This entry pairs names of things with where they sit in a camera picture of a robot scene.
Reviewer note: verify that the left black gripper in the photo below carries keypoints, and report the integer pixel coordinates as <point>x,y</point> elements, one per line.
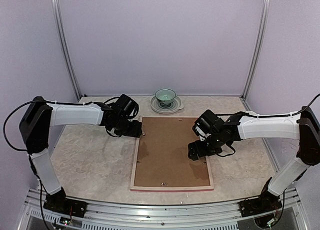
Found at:
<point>136,131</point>

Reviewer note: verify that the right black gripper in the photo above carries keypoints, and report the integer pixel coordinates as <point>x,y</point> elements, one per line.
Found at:
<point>201,152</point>

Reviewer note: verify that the brown backing board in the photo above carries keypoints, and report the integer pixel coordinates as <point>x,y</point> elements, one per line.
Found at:
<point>172,152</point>

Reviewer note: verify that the pink wooden picture frame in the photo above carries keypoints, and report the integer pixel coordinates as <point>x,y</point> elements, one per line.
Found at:
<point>172,188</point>

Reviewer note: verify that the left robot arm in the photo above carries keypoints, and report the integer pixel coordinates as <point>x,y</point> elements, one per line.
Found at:
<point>117,115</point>

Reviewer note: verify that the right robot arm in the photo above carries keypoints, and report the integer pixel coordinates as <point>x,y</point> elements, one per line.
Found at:
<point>302,125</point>

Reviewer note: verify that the green ceramic bowl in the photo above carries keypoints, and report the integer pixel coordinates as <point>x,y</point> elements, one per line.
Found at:
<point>165,97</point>

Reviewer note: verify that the striped ceramic plate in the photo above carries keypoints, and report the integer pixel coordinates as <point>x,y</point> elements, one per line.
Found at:
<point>175,106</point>

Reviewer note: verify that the light blue mug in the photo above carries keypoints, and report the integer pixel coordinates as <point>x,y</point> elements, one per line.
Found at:
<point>251,113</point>

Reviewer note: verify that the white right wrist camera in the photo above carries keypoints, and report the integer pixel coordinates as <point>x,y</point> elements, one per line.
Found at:
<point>200,133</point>

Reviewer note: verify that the aluminium front rail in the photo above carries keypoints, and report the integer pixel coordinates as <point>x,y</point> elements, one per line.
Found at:
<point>116,216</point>

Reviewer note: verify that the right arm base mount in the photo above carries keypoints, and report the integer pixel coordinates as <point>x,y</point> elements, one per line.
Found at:
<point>265,202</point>

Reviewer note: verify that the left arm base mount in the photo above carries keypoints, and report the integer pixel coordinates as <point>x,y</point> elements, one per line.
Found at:
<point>59,203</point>

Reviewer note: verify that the left aluminium corner post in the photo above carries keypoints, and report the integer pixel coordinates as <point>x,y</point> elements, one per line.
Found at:
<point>64,47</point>

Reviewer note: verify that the aluminium corner post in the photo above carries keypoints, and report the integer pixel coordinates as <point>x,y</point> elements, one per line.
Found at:
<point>257,49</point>
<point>64,47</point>

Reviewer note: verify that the right aluminium corner post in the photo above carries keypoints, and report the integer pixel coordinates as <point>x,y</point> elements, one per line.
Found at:
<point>257,49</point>

